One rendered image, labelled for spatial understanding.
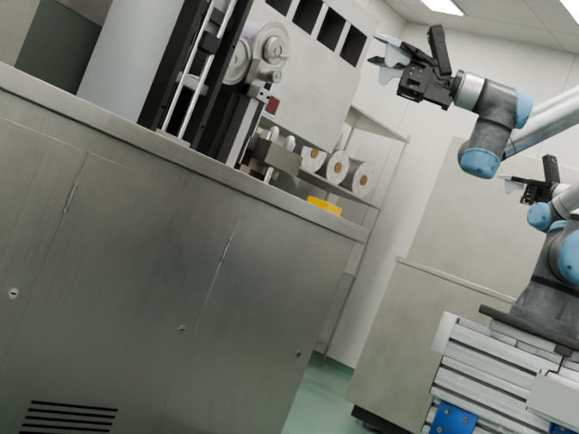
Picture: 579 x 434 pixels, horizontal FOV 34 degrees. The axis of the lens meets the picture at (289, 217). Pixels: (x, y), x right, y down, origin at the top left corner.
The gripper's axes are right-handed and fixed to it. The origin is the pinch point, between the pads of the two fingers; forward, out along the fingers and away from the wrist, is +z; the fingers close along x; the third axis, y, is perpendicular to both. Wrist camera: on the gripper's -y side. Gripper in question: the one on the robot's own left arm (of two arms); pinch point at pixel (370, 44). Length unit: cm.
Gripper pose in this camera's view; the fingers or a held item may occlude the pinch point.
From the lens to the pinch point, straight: 202.7
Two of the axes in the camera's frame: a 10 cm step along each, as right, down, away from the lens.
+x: 0.0, 1.7, 9.9
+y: -3.6, 9.2, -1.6
